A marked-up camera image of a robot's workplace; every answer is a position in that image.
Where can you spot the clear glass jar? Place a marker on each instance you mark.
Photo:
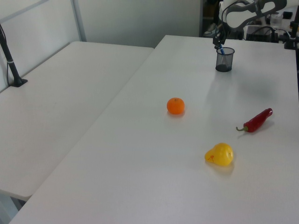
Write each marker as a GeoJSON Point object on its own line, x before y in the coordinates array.
{"type": "Point", "coordinates": [275, 19]}

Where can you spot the blue white marker pen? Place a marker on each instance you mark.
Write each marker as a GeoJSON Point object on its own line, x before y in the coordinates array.
{"type": "Point", "coordinates": [222, 51]}

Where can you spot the black stand with white band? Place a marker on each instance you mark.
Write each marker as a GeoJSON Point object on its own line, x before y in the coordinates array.
{"type": "Point", "coordinates": [12, 67]}

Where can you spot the black clamp camera stand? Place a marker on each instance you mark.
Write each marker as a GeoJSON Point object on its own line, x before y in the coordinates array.
{"type": "Point", "coordinates": [292, 35]}

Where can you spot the orange tangerine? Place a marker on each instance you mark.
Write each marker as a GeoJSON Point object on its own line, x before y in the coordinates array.
{"type": "Point", "coordinates": [175, 106]}

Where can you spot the black mesh pen cup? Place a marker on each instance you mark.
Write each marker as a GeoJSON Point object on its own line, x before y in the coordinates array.
{"type": "Point", "coordinates": [224, 61]}

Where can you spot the black electronics box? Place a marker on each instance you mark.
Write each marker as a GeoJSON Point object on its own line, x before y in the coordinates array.
{"type": "Point", "coordinates": [259, 33]}

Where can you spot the yellow pear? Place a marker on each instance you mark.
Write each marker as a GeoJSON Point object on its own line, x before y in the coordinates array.
{"type": "Point", "coordinates": [220, 155]}

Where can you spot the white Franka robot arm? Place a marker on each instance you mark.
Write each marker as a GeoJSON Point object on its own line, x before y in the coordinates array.
{"type": "Point", "coordinates": [236, 19]}

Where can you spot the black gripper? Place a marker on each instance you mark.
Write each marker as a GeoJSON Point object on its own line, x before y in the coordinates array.
{"type": "Point", "coordinates": [220, 36]}

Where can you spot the white side table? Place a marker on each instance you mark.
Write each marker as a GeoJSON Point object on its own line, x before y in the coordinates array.
{"type": "Point", "coordinates": [58, 105]}

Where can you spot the red chili pepper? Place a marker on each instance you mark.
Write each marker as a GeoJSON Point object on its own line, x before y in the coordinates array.
{"type": "Point", "coordinates": [257, 121]}

